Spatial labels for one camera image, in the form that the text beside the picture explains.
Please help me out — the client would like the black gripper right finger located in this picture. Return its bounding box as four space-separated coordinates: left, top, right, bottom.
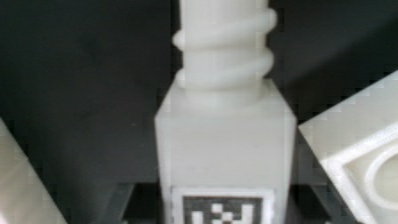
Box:
292 184 363 224

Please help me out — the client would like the white leg near tabletop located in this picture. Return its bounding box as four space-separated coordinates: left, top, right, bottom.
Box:
155 0 297 224

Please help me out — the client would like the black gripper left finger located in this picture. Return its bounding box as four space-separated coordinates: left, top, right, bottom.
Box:
118 182 162 224

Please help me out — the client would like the white leg far left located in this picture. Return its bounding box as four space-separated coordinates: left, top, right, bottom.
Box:
0 119 68 224

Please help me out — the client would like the white square tabletop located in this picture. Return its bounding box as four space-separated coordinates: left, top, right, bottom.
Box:
299 70 398 224

